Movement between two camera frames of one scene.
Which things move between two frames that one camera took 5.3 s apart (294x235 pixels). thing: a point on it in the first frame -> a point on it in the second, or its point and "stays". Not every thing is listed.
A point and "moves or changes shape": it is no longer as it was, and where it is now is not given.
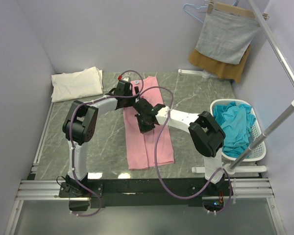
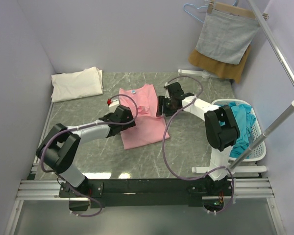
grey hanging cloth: [225, 36] stays
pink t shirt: [141, 146] moves or changes shape
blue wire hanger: [233, 5] stays
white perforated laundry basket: [259, 153] stays
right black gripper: [143, 129] -> [161, 101]
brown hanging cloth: [224, 70] stays
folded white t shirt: [85, 82] stays
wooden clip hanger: [232, 9] stays
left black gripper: [130, 104] -> [125, 127]
